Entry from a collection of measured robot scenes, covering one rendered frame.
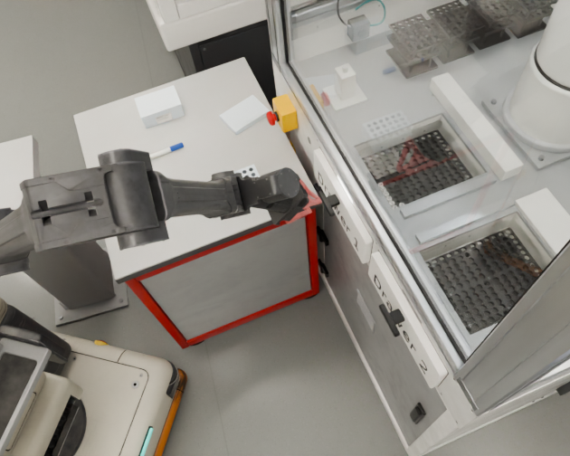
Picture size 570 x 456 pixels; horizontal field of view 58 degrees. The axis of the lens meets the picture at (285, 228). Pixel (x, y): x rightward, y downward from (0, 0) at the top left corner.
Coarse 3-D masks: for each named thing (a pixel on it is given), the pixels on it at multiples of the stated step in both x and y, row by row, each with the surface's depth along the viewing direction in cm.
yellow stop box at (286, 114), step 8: (280, 96) 139; (288, 96) 139; (280, 104) 137; (288, 104) 137; (280, 112) 136; (288, 112) 136; (296, 112) 136; (280, 120) 138; (288, 120) 138; (296, 120) 139; (288, 128) 140
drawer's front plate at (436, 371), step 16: (368, 272) 120; (384, 272) 109; (384, 288) 112; (400, 304) 105; (416, 320) 103; (416, 336) 102; (416, 352) 107; (432, 352) 100; (432, 368) 100; (432, 384) 104
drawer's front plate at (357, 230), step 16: (320, 160) 125; (320, 176) 130; (336, 176) 122; (336, 192) 121; (336, 208) 127; (352, 208) 117; (352, 224) 118; (352, 240) 123; (368, 240) 113; (368, 256) 119
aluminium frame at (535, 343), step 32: (288, 64) 132; (320, 128) 122; (352, 192) 114; (384, 224) 107; (416, 288) 100; (544, 288) 56; (512, 320) 66; (544, 320) 59; (448, 352) 94; (480, 352) 80; (512, 352) 69; (544, 352) 63; (480, 384) 84; (512, 384) 73; (544, 384) 92
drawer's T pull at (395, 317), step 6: (378, 306) 108; (384, 306) 107; (384, 312) 106; (390, 312) 106; (396, 312) 106; (390, 318) 106; (396, 318) 106; (402, 318) 105; (390, 324) 105; (396, 324) 106; (396, 330) 104; (396, 336) 104
